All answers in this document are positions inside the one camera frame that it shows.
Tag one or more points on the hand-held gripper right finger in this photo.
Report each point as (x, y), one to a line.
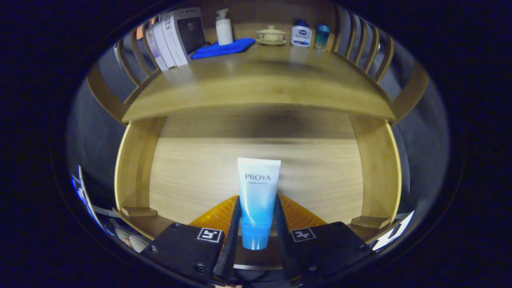
(283, 248)

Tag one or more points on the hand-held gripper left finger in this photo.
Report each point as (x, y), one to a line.
(231, 248)

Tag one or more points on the white blue cosmetic tube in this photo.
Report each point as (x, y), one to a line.
(258, 200)

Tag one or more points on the wooden drawer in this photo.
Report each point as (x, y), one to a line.
(192, 172)

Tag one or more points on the wooden countertop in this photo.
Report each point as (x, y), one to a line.
(260, 80)

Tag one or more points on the blue folded cloth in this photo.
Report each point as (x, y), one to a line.
(224, 48)

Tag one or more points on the thin purple white book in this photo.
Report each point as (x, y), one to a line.
(156, 50)

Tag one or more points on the beige lidded ceramic teacup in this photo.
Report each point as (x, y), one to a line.
(271, 36)

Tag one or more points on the white lotion bottle blue cap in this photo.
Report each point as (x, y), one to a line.
(301, 35)

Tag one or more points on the teal slim bottle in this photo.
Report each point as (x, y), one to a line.
(322, 36)

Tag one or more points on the thick grey white book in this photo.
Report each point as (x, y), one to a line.
(180, 36)

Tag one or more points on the white pump bottle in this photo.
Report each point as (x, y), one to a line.
(224, 30)

